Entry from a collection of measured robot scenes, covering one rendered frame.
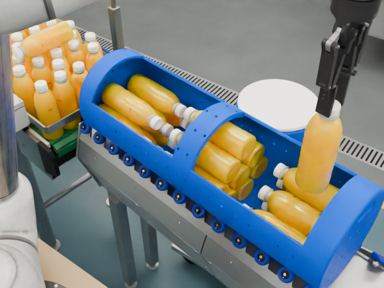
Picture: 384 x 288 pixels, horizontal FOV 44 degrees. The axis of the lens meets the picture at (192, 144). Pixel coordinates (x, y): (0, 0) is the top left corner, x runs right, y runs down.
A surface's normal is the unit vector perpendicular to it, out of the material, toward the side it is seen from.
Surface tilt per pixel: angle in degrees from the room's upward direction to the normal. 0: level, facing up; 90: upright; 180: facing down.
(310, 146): 90
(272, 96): 0
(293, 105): 0
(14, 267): 49
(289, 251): 81
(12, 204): 57
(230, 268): 70
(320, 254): 64
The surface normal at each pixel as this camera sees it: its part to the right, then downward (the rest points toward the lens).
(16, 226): 0.74, 0.27
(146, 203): -0.64, 0.22
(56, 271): 0.01, -0.73
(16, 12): 0.46, 0.73
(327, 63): -0.69, 0.54
